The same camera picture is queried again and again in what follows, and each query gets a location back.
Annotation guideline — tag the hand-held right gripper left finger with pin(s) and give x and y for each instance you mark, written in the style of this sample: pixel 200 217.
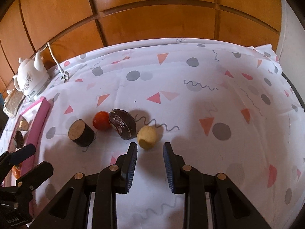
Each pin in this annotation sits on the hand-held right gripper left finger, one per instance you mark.
pixel 131 168

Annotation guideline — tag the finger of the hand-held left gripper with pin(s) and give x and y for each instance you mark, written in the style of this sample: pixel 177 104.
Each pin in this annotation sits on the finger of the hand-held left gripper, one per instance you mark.
pixel 38 173
pixel 22 152

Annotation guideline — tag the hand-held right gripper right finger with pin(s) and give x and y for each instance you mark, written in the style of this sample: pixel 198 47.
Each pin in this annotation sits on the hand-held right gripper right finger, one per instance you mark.
pixel 169 169

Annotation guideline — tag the dark brown water chestnut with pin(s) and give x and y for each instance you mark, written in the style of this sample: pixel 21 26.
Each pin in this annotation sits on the dark brown water chestnut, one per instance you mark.
pixel 19 139
pixel 124 124

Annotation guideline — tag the large orange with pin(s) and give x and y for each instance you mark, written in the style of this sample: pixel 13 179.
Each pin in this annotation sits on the large orange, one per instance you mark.
pixel 17 171

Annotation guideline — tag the dark sugarcane piece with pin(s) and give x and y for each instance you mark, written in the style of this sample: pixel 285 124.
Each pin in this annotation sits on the dark sugarcane piece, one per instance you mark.
pixel 23 124
pixel 82 133

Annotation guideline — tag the pale yellow potato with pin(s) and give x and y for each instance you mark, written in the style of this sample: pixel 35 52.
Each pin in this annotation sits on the pale yellow potato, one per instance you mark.
pixel 147 137

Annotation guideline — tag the pink shallow tray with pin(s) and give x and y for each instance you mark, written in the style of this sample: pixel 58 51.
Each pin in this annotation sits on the pink shallow tray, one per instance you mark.
pixel 40 118

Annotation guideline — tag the ornate gold tissue box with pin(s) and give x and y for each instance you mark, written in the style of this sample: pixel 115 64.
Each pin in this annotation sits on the ornate gold tissue box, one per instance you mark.
pixel 13 103

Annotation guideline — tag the red tomato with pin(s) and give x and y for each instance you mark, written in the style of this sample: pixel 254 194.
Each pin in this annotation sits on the red tomato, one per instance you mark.
pixel 102 121

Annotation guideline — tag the white ceramic electric kettle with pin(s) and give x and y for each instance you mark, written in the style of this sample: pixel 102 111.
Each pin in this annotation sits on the white ceramic electric kettle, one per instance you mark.
pixel 29 76

